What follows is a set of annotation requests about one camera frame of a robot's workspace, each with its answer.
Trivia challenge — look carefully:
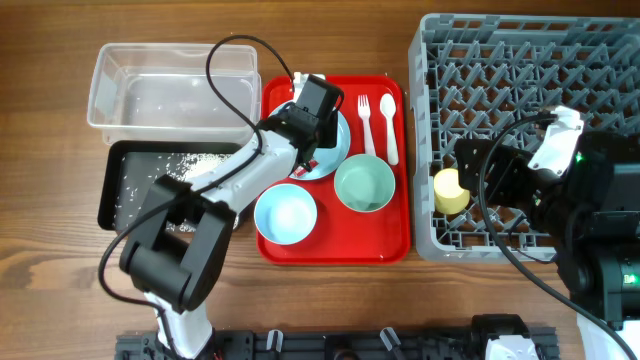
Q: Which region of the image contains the black cable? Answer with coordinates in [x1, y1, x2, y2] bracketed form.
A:
[97, 34, 296, 351]
[478, 113, 636, 360]

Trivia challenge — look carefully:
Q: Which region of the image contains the right black cable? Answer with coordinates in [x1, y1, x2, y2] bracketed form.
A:
[478, 113, 636, 360]

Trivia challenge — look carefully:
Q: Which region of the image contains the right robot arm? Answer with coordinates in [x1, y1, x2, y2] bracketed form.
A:
[454, 132, 639, 359]

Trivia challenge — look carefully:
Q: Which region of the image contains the light blue small bowl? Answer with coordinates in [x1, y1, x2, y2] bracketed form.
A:
[254, 183, 318, 246]

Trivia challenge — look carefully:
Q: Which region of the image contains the red ketchup packet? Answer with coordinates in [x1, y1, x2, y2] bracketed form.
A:
[293, 159, 318, 177]

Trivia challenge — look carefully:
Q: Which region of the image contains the clear plastic bin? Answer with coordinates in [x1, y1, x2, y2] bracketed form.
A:
[87, 43, 262, 145]

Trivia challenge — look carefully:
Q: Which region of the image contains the black plastic tray bin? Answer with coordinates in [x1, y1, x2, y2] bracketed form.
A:
[97, 140, 241, 231]

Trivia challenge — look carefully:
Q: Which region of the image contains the white rice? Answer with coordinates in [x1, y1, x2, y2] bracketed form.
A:
[112, 152, 230, 231]

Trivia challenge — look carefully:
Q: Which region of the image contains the yellow plastic cup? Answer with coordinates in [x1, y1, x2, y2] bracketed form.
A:
[434, 168, 470, 215]

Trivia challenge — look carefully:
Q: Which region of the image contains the grey dishwasher rack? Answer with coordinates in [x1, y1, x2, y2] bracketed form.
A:
[408, 13, 639, 263]

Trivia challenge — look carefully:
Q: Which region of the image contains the white plastic fork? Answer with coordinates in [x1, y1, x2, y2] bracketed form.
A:
[357, 95, 376, 156]

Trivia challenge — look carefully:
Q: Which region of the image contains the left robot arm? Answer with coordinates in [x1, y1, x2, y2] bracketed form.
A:
[117, 75, 345, 359]

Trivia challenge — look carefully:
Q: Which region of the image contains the mint green bowl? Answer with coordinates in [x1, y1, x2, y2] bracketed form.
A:
[334, 154, 396, 213]

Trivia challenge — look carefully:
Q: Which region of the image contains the white plastic spoon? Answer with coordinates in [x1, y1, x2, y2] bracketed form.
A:
[380, 93, 399, 166]

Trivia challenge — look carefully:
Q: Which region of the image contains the light blue plate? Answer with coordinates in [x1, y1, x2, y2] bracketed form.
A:
[260, 112, 351, 181]

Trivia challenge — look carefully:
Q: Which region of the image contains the left black cable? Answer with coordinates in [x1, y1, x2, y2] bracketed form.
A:
[97, 34, 296, 351]

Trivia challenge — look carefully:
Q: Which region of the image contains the red serving tray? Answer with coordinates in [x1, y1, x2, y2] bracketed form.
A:
[256, 75, 411, 266]

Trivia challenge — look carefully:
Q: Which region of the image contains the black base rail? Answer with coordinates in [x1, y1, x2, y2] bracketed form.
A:
[114, 314, 559, 360]

